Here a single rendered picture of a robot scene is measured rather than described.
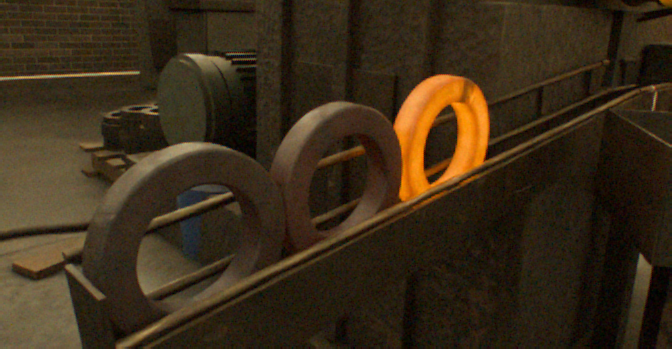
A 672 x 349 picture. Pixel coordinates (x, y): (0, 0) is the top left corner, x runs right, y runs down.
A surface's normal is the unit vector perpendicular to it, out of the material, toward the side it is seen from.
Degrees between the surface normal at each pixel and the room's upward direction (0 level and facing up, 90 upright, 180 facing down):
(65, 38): 90
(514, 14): 90
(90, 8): 90
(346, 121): 90
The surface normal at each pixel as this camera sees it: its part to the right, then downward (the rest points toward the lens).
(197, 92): -0.72, 0.14
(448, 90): 0.70, 0.21
